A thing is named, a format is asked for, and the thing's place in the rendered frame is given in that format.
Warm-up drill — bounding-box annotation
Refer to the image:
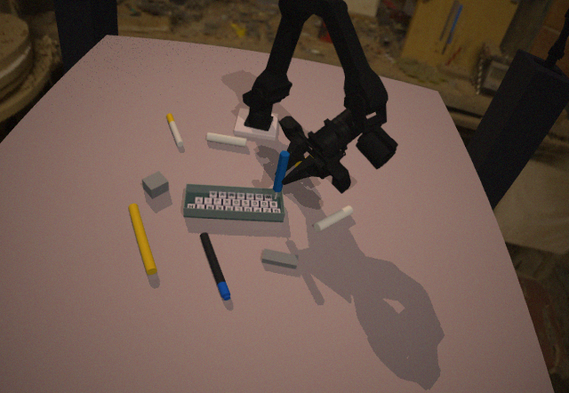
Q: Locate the blue stylus with grey tip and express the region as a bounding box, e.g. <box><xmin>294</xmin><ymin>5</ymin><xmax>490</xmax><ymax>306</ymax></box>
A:
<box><xmin>273</xmin><ymin>150</ymin><xmax>290</xmax><ymax>199</ymax></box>

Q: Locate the white cylinder with yellow cap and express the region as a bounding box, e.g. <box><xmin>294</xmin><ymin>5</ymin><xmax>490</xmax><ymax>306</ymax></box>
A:
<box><xmin>167</xmin><ymin>113</ymin><xmax>183</xmax><ymax>147</ymax></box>

